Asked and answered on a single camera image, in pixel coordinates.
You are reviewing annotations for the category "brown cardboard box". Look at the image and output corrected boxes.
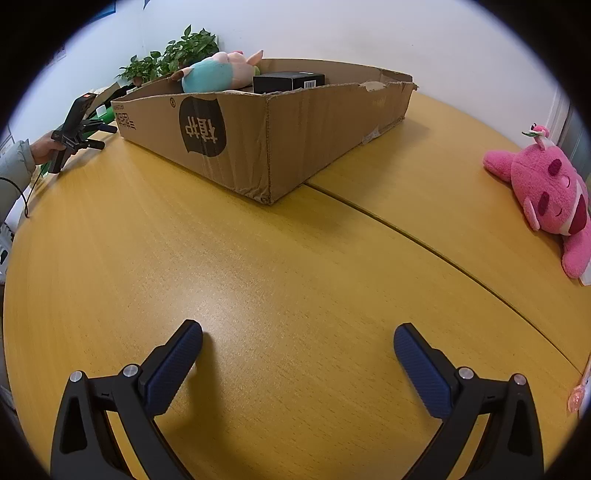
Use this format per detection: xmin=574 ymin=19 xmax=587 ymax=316
xmin=111 ymin=58 xmax=419 ymax=205

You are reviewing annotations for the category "small pink clear item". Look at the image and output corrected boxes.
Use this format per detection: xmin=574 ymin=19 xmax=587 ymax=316
xmin=567 ymin=369 xmax=591 ymax=414

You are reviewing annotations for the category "small green potted plant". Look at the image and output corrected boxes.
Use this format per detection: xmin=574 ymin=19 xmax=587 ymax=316
xmin=115 ymin=54 xmax=162 ymax=86

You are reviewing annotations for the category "wooden desktop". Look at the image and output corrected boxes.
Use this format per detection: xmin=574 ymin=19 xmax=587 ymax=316
xmin=2 ymin=95 xmax=591 ymax=480

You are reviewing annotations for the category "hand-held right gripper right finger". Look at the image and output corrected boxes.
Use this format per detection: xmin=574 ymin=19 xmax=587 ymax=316
xmin=393 ymin=323 xmax=546 ymax=480

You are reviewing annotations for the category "small black box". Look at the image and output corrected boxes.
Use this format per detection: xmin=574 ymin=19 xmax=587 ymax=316
xmin=253 ymin=71 xmax=326 ymax=95

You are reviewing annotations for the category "person's left hand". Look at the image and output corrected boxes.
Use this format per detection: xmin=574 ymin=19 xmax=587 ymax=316
xmin=30 ymin=131 xmax=66 ymax=165

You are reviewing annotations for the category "person's left forearm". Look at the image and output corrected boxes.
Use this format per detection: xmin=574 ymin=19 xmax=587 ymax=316
xmin=0 ymin=140 xmax=38 ymax=232

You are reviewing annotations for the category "black cable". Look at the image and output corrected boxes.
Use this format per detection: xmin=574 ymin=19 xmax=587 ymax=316
xmin=0 ymin=178 xmax=31 ymax=219

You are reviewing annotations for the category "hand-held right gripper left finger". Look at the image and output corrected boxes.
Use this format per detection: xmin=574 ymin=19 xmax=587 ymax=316
xmin=50 ymin=319 xmax=204 ymax=480

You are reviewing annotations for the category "large green potted plant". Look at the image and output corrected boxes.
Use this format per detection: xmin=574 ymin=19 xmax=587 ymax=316
xmin=157 ymin=25 xmax=220 ymax=77

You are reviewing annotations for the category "teal and pink plush toy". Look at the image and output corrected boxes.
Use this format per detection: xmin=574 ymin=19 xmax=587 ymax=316
xmin=168 ymin=50 xmax=265 ymax=93

